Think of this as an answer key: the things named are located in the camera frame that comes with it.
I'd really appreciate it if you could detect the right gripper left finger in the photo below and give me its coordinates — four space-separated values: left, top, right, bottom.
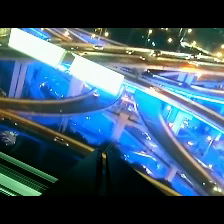
46 149 103 197

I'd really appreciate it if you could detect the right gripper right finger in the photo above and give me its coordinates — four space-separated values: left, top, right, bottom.
105 146 164 197

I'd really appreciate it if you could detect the silver frame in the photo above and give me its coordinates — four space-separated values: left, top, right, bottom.
0 150 60 197

